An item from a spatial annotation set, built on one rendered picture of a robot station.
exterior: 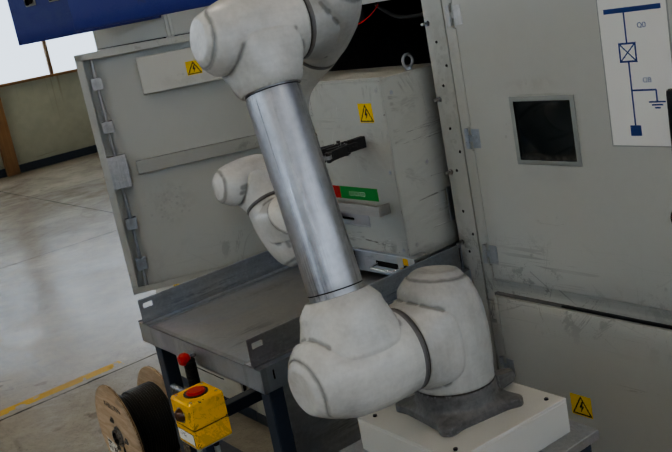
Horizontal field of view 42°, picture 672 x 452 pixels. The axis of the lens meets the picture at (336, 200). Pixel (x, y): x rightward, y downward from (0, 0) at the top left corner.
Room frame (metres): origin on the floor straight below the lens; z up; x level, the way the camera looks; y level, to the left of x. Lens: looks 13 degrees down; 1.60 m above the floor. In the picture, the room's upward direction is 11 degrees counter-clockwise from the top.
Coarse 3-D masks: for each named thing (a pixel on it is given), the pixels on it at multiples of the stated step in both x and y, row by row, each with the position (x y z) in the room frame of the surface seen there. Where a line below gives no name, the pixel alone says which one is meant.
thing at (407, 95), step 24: (336, 72) 2.58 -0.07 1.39; (360, 72) 2.43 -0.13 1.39; (384, 72) 2.29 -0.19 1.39; (408, 72) 2.21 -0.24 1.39; (384, 96) 2.16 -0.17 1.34; (408, 96) 2.20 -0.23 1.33; (432, 96) 2.25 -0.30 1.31; (408, 120) 2.19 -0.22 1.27; (432, 120) 2.24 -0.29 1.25; (408, 144) 2.19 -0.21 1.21; (432, 144) 2.23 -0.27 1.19; (408, 168) 2.18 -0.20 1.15; (432, 168) 2.23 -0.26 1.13; (408, 192) 2.17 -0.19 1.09; (432, 192) 2.22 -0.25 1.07; (408, 216) 2.16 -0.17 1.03; (432, 216) 2.21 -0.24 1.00; (408, 240) 2.15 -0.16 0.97; (432, 240) 2.20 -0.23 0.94; (456, 240) 2.25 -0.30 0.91
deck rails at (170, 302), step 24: (240, 264) 2.45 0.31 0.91; (264, 264) 2.50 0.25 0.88; (432, 264) 2.15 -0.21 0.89; (456, 264) 2.20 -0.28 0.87; (192, 288) 2.35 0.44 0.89; (216, 288) 2.40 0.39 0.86; (240, 288) 2.41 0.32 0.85; (384, 288) 2.05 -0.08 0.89; (144, 312) 2.26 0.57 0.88; (168, 312) 2.30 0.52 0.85; (264, 336) 1.84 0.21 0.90; (288, 336) 1.87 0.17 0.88; (264, 360) 1.83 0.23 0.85
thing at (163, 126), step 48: (144, 48) 2.61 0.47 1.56; (96, 96) 2.61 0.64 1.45; (144, 96) 2.63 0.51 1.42; (192, 96) 2.66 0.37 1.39; (96, 144) 2.57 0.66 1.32; (144, 144) 2.63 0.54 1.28; (192, 144) 2.66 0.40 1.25; (240, 144) 2.67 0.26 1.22; (144, 192) 2.62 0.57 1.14; (192, 192) 2.65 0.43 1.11; (144, 240) 2.61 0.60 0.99; (192, 240) 2.64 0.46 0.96; (240, 240) 2.67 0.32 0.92; (144, 288) 2.58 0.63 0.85
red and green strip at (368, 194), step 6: (336, 186) 2.36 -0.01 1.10; (342, 186) 2.34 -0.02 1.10; (336, 192) 2.36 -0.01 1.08; (342, 192) 2.34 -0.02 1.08; (348, 192) 2.32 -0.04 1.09; (354, 192) 2.30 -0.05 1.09; (360, 192) 2.28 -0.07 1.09; (366, 192) 2.26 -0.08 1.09; (372, 192) 2.24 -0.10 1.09; (348, 198) 2.32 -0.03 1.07; (354, 198) 2.30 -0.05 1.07; (360, 198) 2.28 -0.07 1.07; (366, 198) 2.26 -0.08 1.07; (372, 198) 2.24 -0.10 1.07; (378, 198) 2.22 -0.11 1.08
